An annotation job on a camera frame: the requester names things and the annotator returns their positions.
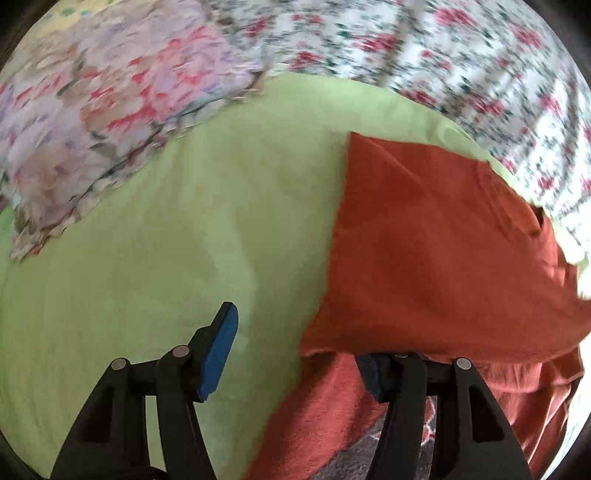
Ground red knit sweater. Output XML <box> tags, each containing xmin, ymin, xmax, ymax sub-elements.
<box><xmin>247</xmin><ymin>134</ymin><xmax>590</xmax><ymax>479</ymax></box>

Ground light green bed sheet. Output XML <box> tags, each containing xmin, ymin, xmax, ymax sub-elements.
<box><xmin>1</xmin><ymin>74</ymin><xmax>538</xmax><ymax>479</ymax></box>

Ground pastel floral pillow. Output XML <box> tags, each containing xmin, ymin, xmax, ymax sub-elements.
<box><xmin>1</xmin><ymin>1</ymin><xmax>263</xmax><ymax>260</ymax></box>

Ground white red floral bedsheet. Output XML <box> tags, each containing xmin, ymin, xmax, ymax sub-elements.
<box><xmin>207</xmin><ymin>0</ymin><xmax>591</xmax><ymax>259</ymax></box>

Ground yellow dotted pillow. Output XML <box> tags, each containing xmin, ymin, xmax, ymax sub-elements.
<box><xmin>29</xmin><ymin>0</ymin><xmax>119</xmax><ymax>37</ymax></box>

